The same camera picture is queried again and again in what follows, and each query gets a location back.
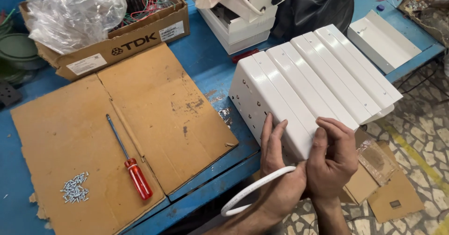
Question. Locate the person's right hand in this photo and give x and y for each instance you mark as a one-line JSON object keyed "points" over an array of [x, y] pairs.
{"points": [[333, 165]]}

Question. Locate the person's left hand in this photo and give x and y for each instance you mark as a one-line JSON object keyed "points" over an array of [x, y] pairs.
{"points": [[280, 189]]}

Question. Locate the white metal enclosure box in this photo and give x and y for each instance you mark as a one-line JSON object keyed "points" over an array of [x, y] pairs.
{"points": [[315, 87], [277, 87], [336, 73], [357, 59]]}

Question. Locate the cardboard scraps with tape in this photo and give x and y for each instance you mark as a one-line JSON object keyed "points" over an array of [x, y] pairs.
{"points": [[386, 186]]}

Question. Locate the white metal channel cover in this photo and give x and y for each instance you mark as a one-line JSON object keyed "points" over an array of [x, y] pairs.
{"points": [[382, 42]]}

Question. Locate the black bag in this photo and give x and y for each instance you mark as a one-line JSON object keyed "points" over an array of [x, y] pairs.
{"points": [[312, 10]]}

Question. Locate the small blue cap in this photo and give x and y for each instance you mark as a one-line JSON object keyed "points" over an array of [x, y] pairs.
{"points": [[380, 7]]}

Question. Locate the stack of open white enclosures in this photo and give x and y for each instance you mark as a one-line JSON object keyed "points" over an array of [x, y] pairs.
{"points": [[238, 24]]}

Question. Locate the cardboard tray with small parts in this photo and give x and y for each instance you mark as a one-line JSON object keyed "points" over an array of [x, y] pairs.
{"points": [[426, 10]]}

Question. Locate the flat brown cardboard sheet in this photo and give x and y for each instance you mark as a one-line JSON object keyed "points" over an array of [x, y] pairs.
{"points": [[105, 140]]}

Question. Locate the pile of small silver screws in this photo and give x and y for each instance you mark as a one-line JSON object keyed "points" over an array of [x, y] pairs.
{"points": [[75, 189]]}

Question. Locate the brown cardboard box with parts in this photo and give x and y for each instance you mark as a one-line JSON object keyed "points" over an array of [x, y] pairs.
{"points": [[133, 42]]}

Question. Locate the clear crumpled plastic bag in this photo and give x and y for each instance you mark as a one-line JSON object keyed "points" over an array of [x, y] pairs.
{"points": [[73, 14]]}

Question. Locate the black plastic part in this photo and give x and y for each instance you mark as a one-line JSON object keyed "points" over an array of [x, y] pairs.
{"points": [[8, 94]]}

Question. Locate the stack of green buckets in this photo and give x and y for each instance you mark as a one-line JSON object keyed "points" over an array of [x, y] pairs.
{"points": [[17, 52]]}

